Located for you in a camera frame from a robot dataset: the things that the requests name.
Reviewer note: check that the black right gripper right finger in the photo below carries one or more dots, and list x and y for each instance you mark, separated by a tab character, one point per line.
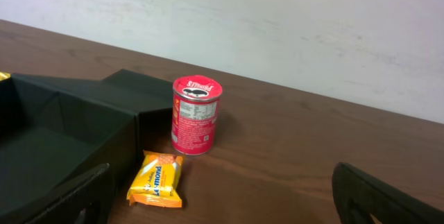
361	198

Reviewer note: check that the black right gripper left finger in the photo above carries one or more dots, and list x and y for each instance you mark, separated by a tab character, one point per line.
86	198

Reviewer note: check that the yellow Lemond biscuit packet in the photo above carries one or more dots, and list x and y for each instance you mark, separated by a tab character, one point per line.
156	182

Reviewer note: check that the red Pringles can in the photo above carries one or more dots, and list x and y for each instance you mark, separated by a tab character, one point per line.
196	101

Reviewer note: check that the small yellow snack packet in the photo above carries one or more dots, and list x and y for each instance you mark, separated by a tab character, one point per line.
4	76

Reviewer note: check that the black open gift box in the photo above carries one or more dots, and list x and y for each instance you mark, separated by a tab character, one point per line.
53	129

